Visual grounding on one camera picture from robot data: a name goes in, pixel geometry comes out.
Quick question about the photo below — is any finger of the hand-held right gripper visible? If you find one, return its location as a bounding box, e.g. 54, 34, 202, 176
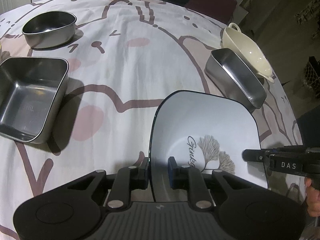
242, 145, 308, 163

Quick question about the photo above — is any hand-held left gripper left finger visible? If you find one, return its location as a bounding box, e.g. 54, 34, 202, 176
68, 157, 150, 209

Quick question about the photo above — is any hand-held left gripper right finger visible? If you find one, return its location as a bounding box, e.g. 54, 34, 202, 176
168, 156, 248, 209

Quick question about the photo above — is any white square plate black rim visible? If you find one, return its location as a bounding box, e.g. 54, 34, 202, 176
149, 90, 269, 203

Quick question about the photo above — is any rectangular steel container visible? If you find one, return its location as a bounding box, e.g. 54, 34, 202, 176
205, 48, 267, 109

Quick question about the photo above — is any cream ceramic bowl with handles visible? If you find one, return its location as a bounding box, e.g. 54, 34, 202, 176
221, 22, 275, 83

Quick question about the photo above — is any square steel container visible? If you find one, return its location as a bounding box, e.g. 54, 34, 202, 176
0, 57, 69, 145

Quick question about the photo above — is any round steel bowl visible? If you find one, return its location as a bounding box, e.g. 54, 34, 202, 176
22, 11, 77, 49

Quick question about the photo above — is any person's right hand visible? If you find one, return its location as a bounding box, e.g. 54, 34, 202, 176
304, 177, 320, 217

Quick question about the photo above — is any dark chair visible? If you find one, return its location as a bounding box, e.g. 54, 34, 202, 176
299, 105, 320, 147

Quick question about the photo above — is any black net basket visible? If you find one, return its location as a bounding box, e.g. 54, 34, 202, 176
302, 56, 320, 90

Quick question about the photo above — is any printed bear blanket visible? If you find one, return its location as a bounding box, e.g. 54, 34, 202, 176
0, 0, 304, 240

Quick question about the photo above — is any maroon chair cushion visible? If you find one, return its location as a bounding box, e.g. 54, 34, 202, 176
186, 0, 238, 23

